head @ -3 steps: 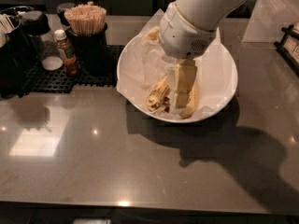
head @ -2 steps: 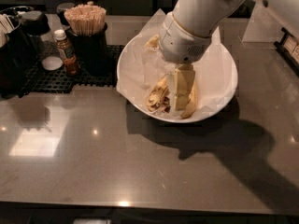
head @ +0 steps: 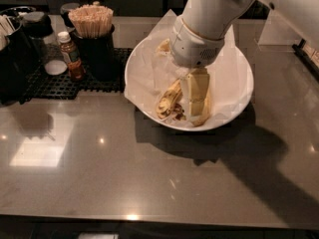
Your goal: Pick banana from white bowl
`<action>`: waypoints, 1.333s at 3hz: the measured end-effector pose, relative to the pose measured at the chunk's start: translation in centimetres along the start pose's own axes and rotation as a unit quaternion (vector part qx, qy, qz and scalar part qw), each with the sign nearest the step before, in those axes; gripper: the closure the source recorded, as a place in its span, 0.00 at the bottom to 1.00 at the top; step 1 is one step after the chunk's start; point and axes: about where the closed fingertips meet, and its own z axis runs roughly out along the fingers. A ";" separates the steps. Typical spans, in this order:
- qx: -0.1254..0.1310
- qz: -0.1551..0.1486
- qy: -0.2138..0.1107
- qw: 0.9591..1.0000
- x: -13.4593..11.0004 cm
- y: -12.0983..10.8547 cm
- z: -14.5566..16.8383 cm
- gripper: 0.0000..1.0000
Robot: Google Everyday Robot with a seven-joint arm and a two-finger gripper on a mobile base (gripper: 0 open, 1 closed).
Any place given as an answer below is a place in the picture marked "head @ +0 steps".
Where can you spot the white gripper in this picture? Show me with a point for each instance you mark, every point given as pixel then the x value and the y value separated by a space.
pixel 193 49

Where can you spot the short spotted banana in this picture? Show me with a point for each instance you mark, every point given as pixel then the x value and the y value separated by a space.
pixel 168 106

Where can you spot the long yellow banana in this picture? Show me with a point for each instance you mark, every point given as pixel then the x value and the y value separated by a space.
pixel 200 111

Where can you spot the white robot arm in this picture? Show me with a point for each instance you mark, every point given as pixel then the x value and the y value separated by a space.
pixel 211 19

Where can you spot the white bowl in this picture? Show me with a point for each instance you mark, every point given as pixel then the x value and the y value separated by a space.
pixel 232 93

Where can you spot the white paper liner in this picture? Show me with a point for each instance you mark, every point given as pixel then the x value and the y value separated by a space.
pixel 146 67

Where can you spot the black chopstick holder cup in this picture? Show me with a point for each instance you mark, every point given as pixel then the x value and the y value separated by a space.
pixel 98 55

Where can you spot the bundle of wooden chopsticks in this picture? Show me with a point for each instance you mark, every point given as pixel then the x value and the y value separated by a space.
pixel 92 21

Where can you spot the clear acrylic stand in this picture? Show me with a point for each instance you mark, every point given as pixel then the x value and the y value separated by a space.
pixel 277 35

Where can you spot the small brown sauce bottle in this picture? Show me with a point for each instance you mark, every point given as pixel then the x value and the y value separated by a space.
pixel 71 56

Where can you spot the dark jar behind chopsticks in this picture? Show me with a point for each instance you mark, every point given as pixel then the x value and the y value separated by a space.
pixel 65 10

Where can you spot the black grid mat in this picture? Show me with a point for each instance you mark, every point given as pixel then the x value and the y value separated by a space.
pixel 60 87

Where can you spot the glass shaker with black lid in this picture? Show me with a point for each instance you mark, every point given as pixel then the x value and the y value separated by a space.
pixel 38 28

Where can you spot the black container at left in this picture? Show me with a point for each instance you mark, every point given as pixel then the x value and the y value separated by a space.
pixel 18 59

